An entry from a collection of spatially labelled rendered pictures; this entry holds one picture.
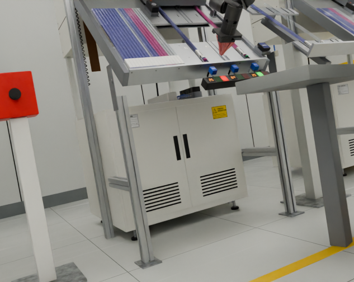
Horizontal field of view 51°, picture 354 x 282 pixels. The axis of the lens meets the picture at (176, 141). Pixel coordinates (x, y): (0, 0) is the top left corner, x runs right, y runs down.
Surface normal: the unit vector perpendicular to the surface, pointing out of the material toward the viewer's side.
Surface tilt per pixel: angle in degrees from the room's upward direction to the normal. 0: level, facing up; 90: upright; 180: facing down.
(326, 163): 90
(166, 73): 135
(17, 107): 90
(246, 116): 90
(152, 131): 90
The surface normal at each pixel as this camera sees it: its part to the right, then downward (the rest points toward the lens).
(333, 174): -0.71, 0.14
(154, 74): 0.44, 0.67
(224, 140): 0.45, -0.04
